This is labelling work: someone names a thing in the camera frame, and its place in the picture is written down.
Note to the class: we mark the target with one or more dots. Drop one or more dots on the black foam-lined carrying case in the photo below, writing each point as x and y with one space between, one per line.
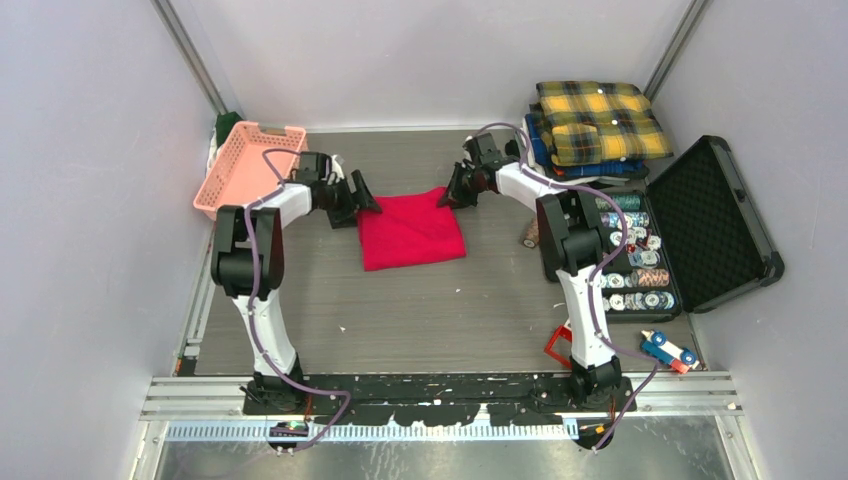
691 241

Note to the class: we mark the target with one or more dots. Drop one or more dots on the pink plastic laundry basket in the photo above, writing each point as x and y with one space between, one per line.
249 165

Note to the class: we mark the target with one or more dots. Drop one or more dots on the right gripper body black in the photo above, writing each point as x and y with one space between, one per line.
473 172

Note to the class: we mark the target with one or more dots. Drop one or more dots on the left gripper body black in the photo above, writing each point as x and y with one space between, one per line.
339 202

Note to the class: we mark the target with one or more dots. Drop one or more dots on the red garment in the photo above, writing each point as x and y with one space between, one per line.
409 230

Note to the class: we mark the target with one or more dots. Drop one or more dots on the blue plaid folded shirt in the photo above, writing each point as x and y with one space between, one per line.
544 151

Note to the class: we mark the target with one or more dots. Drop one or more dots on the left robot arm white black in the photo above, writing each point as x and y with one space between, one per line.
248 262

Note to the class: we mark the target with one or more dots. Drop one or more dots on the red plastic frame block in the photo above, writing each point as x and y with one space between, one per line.
562 334

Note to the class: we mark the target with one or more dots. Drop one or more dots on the green and white cloth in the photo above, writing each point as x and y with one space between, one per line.
223 126

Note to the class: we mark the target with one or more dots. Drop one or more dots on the blue toy figure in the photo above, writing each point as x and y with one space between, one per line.
657 345

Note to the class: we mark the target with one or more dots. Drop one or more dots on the brown poker chip roll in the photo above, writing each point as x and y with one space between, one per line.
530 237

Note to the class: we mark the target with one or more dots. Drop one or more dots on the white folded garment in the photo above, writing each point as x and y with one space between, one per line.
527 143

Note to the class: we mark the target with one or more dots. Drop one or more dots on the yellow plaid flannel shirt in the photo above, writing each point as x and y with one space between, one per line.
586 123

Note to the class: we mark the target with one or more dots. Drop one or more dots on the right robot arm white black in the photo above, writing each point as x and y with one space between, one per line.
572 253

